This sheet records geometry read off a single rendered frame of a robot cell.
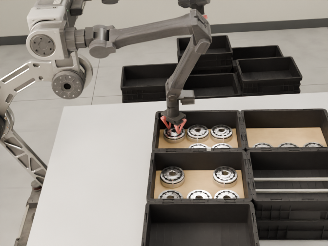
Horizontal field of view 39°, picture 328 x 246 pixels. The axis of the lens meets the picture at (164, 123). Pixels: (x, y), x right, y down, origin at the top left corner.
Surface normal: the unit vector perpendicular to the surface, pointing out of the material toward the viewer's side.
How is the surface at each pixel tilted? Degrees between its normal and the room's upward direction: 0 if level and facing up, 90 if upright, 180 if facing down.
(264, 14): 90
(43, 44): 90
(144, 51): 0
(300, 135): 0
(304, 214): 90
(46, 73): 90
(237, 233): 0
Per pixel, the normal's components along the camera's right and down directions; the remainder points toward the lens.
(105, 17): 0.02, 0.58
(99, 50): 0.04, 0.87
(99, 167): -0.05, -0.81
